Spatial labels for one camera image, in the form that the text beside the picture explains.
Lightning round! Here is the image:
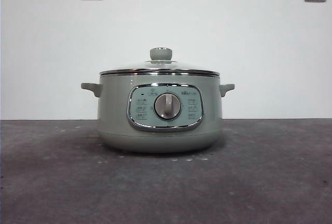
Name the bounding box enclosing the glass lid with round knob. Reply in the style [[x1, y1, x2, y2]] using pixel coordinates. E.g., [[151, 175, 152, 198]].
[[100, 48, 220, 76]]

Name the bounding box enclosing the pale green electric pot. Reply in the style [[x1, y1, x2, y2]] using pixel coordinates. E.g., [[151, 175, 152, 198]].
[[80, 75, 236, 153]]

